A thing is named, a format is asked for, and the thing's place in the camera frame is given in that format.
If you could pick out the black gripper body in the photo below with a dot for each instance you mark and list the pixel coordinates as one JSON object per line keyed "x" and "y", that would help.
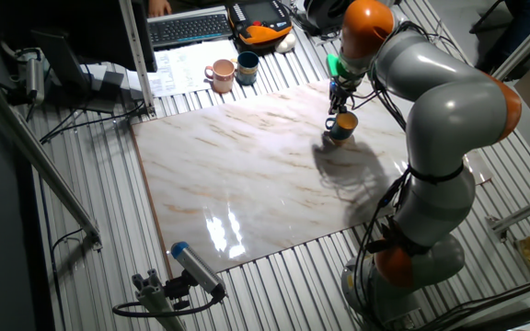
{"x": 341, "y": 89}

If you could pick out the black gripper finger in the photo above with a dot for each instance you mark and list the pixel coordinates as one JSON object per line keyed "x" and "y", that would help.
{"x": 333, "y": 106}
{"x": 342, "y": 106}

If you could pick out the teal cup with orange inside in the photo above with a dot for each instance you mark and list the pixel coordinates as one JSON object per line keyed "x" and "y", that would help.
{"x": 345, "y": 128}

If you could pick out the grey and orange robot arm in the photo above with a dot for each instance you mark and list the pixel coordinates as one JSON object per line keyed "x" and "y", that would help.
{"x": 449, "y": 115}

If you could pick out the person's bare hand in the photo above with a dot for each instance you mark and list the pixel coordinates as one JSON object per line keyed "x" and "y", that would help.
{"x": 159, "y": 8}

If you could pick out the white egg-shaped object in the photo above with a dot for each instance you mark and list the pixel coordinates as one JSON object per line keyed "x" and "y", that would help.
{"x": 286, "y": 43}

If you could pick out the black round device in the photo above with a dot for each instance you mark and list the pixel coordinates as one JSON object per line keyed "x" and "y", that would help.
{"x": 322, "y": 16}

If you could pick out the teal mug with yellow band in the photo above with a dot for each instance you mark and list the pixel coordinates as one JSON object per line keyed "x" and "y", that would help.
{"x": 246, "y": 73}

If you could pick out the orange and black teach pendant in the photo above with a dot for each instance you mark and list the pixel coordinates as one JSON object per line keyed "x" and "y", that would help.
{"x": 265, "y": 34}

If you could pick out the pink mug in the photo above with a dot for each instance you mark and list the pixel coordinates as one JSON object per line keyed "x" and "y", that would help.
{"x": 223, "y": 80}

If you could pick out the marble pattern board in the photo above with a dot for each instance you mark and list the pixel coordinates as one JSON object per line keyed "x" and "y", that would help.
{"x": 246, "y": 184}

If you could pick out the white printed paper sheet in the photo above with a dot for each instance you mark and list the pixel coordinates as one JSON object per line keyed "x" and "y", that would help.
{"x": 182, "y": 69}

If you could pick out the black keyboard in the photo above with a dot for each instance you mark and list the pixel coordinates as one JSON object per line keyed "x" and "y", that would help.
{"x": 187, "y": 28}

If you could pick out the dark clothed person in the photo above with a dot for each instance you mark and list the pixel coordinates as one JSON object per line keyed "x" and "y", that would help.
{"x": 518, "y": 18}

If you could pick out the short aluminium floor beam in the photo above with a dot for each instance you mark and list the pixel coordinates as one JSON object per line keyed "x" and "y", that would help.
{"x": 522, "y": 213}

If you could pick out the black monitor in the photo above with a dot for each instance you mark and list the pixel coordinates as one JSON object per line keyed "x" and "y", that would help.
{"x": 85, "y": 32}

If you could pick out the black monitor stand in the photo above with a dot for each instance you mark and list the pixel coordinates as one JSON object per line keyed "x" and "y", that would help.
{"x": 62, "y": 60}

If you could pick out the long diagonal aluminium beam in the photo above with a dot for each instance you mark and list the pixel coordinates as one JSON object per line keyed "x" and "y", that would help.
{"x": 39, "y": 161}

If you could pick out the slanted aluminium frame beam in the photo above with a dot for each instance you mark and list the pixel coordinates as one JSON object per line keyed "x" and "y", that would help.
{"x": 527, "y": 43}

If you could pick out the upright aluminium frame post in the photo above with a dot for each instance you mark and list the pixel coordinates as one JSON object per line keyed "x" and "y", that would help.
{"x": 136, "y": 55}

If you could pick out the silver camera with blue end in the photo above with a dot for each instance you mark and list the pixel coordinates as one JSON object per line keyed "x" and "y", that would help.
{"x": 196, "y": 266}

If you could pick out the black camera clamp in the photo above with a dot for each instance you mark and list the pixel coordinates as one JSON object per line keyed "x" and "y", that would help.
{"x": 177, "y": 289}

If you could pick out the aluminium profile camera mount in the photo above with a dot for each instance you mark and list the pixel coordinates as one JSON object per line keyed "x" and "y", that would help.
{"x": 154, "y": 299}

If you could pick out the silver camera on bracket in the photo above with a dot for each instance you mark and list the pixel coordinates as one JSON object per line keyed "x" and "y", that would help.
{"x": 35, "y": 78}

